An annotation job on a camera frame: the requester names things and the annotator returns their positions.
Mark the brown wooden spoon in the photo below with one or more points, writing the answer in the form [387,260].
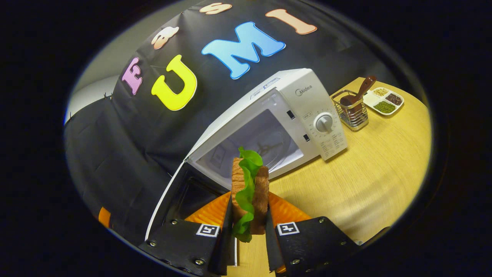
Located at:
[365,86]

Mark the lettuce sandwich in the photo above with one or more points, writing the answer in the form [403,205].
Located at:
[261,192]

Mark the white microwave oven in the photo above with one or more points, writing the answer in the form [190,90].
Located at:
[307,104]

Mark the white divided dish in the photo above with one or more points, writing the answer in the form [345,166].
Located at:
[371,99]

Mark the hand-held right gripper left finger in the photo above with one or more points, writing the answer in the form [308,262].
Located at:
[225,246]

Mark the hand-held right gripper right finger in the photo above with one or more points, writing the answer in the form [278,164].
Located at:
[272,246]

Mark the black backdrop cloth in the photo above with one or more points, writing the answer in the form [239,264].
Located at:
[115,154]

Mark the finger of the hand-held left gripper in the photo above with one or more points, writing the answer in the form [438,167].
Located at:
[104,217]

